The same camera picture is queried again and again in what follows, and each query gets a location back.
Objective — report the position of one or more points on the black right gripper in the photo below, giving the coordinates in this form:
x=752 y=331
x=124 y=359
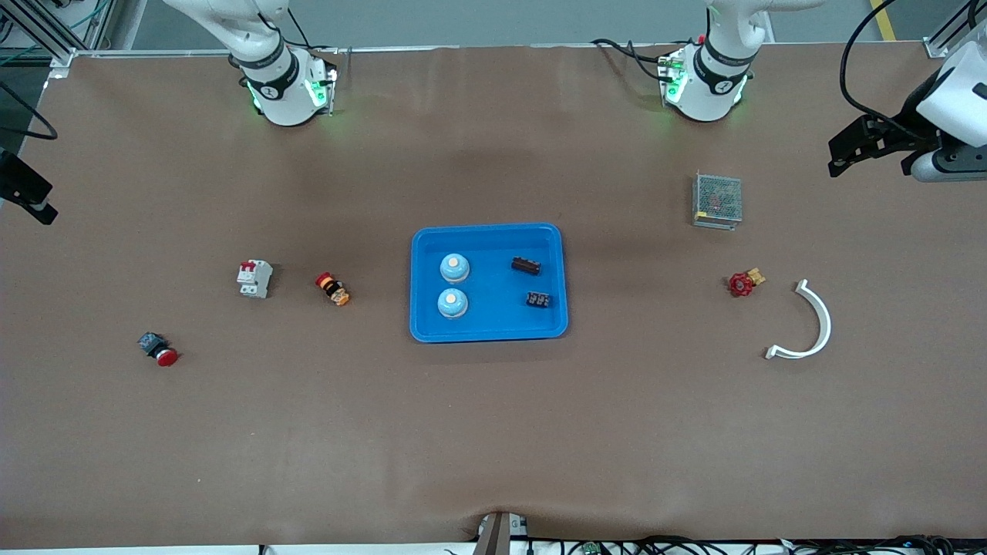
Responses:
x=17 y=183

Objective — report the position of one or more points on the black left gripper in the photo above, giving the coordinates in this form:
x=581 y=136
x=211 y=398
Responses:
x=907 y=129

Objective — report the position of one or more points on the long brown electrolytic capacitor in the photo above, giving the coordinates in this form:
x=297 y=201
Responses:
x=526 y=266

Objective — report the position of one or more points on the small black connector block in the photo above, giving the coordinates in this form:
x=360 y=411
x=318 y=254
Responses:
x=538 y=299

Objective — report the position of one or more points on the blue desk bell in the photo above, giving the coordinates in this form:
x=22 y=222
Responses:
x=453 y=303
x=454 y=267

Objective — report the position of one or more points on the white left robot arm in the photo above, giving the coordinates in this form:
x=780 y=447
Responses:
x=705 y=85

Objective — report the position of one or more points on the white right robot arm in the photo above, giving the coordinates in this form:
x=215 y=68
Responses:
x=281 y=89

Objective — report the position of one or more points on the blue plastic tray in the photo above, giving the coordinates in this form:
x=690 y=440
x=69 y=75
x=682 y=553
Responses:
x=493 y=320

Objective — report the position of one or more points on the metal mesh power supply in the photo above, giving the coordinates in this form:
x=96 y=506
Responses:
x=717 y=199

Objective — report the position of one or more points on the white curved plastic clamp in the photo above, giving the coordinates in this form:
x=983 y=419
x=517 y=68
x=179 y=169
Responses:
x=825 y=316

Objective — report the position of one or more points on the red mushroom push button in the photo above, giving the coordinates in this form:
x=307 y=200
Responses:
x=158 y=349

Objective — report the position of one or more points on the white circuit breaker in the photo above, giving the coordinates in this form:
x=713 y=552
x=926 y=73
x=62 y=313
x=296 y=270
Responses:
x=254 y=279

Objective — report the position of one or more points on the aluminium frame profile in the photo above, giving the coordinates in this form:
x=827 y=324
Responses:
x=46 y=35

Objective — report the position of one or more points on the orange red push button switch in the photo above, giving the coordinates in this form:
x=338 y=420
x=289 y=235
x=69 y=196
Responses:
x=333 y=289

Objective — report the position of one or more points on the grey table edge bracket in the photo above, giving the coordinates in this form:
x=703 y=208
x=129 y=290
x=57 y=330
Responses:
x=500 y=533

